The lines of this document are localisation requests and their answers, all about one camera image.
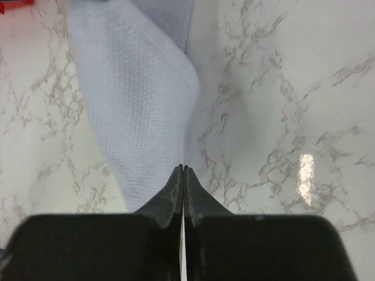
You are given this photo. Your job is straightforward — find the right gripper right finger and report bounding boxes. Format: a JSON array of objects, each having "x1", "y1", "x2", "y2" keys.
[{"x1": 183, "y1": 166, "x2": 233, "y2": 228}]

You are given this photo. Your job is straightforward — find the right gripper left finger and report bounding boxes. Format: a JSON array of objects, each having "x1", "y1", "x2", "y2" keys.
[{"x1": 134, "y1": 165, "x2": 183, "y2": 228}]

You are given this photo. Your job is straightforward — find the red plastic tray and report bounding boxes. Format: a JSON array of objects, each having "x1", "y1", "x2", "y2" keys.
[{"x1": 0, "y1": 0, "x2": 34, "y2": 14}]

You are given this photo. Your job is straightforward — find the light blue towel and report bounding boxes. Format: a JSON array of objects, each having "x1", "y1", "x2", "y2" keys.
[{"x1": 67, "y1": 1, "x2": 200, "y2": 212}]

